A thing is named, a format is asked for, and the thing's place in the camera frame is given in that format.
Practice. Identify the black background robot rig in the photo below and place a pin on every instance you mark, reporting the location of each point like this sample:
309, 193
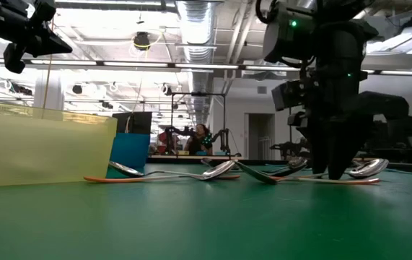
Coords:
407, 133

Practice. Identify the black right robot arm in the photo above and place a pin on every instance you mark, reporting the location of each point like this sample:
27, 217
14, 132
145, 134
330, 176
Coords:
288, 32

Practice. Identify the silver ventilation duct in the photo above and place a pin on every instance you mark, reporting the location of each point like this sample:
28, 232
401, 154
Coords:
195, 29

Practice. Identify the grey door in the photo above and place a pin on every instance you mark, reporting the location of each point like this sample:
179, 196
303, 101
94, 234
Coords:
254, 137

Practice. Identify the black overhead frame bar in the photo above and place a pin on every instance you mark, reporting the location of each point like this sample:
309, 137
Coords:
171, 65

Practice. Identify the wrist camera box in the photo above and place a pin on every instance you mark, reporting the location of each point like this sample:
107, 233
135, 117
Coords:
45, 9
286, 95

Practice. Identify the black overhead camera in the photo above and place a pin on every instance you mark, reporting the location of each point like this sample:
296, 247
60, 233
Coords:
141, 41

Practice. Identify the dark blue plastic bin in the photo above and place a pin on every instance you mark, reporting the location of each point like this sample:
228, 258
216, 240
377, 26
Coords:
130, 150

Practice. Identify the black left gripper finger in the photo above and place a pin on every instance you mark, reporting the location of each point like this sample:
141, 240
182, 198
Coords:
47, 43

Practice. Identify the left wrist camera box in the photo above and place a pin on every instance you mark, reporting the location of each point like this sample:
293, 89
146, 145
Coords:
45, 9

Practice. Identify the person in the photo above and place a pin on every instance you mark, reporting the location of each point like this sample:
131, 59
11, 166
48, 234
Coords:
198, 142

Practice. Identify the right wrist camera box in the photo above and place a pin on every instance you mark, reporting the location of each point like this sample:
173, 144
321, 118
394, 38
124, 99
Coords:
286, 95

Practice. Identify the dark metal spoon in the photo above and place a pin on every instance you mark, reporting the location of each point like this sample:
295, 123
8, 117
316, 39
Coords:
206, 162
297, 163

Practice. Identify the black background rig frame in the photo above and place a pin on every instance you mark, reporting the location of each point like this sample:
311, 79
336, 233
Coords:
223, 108

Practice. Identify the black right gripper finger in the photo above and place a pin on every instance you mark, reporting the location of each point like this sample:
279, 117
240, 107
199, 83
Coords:
346, 144
321, 144

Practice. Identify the black background robot arm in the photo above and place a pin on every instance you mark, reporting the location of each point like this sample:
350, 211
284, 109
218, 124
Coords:
285, 148

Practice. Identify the yellow-green plastic bin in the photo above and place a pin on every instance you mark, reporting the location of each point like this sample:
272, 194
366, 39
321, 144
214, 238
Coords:
39, 151

